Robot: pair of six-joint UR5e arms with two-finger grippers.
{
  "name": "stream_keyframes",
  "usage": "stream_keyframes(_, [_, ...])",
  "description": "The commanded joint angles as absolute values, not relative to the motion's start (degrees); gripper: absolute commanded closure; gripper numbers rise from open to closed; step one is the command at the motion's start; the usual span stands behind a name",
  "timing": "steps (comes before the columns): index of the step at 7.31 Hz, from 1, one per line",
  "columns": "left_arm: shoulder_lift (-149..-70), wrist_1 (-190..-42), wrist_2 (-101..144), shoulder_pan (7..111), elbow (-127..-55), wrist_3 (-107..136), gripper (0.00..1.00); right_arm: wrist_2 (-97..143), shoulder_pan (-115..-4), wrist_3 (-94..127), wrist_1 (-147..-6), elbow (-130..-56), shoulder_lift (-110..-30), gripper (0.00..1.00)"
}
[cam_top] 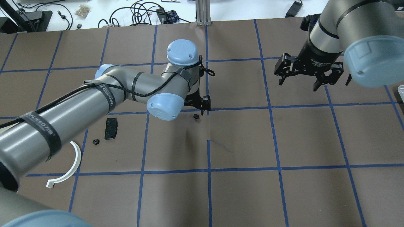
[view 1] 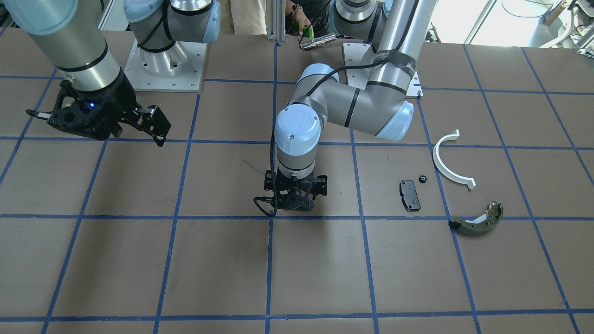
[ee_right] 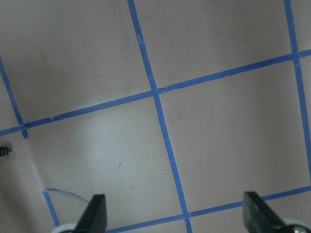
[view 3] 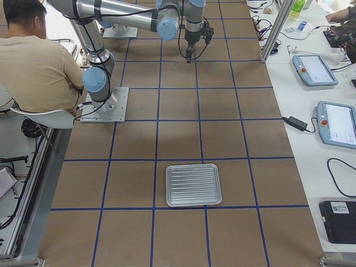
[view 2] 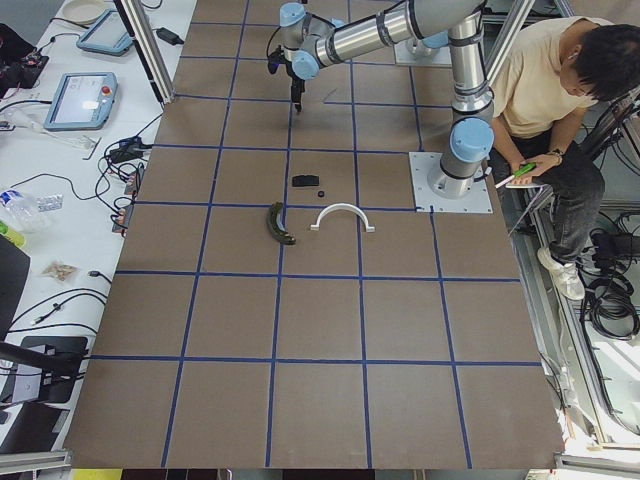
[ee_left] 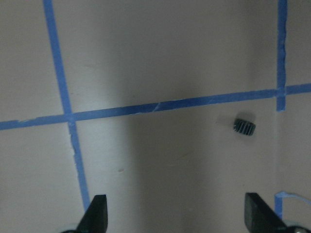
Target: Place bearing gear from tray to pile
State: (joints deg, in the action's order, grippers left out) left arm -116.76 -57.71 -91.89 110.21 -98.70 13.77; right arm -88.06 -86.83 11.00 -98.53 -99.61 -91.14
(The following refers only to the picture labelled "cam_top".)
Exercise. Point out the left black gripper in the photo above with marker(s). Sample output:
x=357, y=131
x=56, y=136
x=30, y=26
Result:
x=191, y=100

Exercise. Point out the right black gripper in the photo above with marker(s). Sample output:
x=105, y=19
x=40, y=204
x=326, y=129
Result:
x=313, y=55

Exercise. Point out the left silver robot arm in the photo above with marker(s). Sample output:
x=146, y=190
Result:
x=38, y=136

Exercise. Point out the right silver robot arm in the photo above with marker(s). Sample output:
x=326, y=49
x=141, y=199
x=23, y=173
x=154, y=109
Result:
x=364, y=35

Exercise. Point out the clear plastic tray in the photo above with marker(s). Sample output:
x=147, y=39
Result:
x=400, y=90

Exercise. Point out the black power adapter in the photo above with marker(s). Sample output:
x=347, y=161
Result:
x=294, y=9

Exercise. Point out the black brake pad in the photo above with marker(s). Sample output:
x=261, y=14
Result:
x=110, y=128

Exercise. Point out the small bag of parts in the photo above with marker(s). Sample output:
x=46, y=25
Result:
x=82, y=11

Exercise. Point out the black monitor stand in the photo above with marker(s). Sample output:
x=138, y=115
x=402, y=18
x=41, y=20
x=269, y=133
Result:
x=22, y=21

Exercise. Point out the aluminium frame post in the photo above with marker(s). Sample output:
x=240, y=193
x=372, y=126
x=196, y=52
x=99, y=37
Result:
x=203, y=12

